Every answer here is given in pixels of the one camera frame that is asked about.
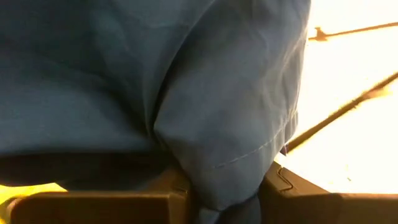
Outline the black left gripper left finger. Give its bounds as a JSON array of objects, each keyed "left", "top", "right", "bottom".
[{"left": 5, "top": 167, "right": 193, "bottom": 224}]

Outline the small yellow plastic basket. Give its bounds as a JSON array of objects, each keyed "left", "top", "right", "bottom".
[{"left": 0, "top": 182, "right": 68, "bottom": 206}]

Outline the blue scrub shirt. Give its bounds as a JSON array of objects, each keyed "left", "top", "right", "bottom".
[{"left": 0, "top": 0, "right": 312, "bottom": 224}]

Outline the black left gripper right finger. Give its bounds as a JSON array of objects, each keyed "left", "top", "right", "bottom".
[{"left": 258, "top": 161, "right": 398, "bottom": 224}]

